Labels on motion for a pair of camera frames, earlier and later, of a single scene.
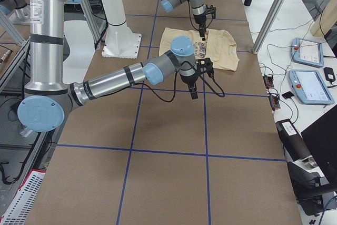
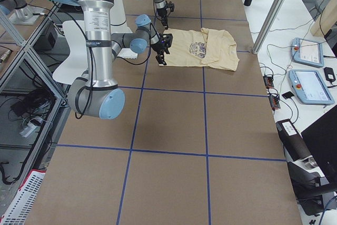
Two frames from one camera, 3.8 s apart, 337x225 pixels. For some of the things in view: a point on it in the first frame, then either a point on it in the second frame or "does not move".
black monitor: x=320 y=139 does not move
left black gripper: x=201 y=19 → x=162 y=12
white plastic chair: x=81 y=54 does not move
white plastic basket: x=19 y=208 does not move
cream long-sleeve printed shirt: x=219 y=45 does not move
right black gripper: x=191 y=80 → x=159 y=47
